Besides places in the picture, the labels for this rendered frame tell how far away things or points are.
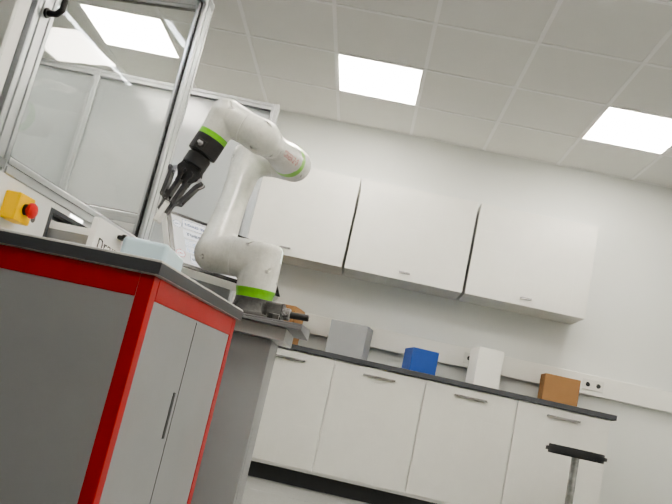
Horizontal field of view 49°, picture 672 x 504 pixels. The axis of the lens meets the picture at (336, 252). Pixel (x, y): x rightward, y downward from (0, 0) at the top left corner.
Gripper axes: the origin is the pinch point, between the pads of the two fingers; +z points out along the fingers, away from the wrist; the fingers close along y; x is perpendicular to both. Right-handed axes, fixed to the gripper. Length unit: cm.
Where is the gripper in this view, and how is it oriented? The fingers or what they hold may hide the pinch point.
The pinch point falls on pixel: (162, 212)
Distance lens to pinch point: 225.8
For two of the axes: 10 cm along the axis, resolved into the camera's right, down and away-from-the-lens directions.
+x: 1.2, 2.3, 9.7
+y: 8.4, 5.0, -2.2
